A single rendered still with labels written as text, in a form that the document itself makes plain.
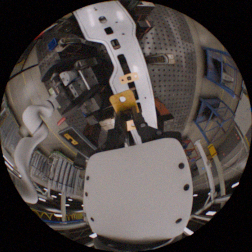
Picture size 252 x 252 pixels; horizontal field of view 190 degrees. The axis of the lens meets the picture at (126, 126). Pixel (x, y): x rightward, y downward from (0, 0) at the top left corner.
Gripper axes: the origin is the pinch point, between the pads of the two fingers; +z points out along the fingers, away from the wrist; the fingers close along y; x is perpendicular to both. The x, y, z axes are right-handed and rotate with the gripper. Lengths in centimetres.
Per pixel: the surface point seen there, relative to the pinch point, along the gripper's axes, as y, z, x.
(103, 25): 1.9, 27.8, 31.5
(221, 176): 496, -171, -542
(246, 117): 759, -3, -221
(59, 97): -20.7, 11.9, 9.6
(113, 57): -0.2, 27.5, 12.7
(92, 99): -14.0, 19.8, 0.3
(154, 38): 34, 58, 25
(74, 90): -13.5, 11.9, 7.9
